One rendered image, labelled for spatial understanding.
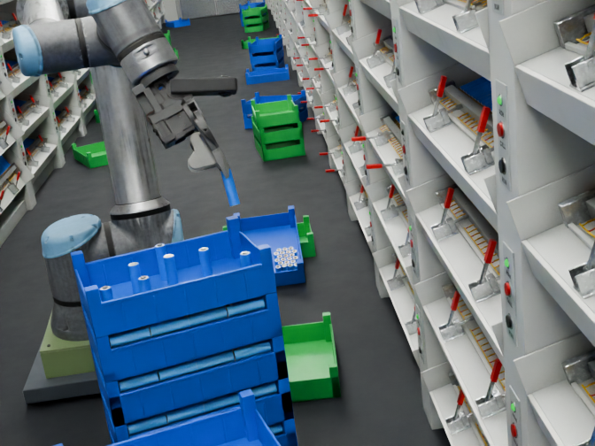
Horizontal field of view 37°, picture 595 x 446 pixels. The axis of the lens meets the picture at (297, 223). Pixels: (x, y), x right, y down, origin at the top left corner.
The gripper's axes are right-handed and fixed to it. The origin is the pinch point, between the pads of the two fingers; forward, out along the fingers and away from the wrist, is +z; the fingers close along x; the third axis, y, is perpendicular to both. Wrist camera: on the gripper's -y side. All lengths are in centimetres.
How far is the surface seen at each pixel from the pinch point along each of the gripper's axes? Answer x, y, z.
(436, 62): -4.9, -43.8, 1.7
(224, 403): 1.6, 20.6, 34.0
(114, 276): -7.0, 26.0, 6.0
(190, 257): -9.2, 12.8, 9.8
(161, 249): -3.5, 16.6, 6.2
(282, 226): -140, -19, 16
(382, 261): -93, -34, 38
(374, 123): -79, -48, 4
